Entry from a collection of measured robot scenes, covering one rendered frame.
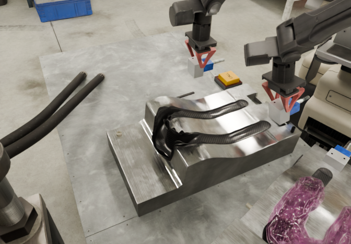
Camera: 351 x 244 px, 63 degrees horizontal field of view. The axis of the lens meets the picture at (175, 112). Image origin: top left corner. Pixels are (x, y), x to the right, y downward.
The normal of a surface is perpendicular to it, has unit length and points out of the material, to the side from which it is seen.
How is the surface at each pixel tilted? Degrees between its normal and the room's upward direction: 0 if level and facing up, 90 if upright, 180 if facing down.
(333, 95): 98
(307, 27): 74
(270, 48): 42
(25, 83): 0
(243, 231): 0
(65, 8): 91
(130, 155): 0
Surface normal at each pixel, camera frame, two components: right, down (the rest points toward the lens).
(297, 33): -0.89, 0.00
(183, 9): 0.11, -0.33
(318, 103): -0.07, -0.68
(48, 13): 0.46, 0.61
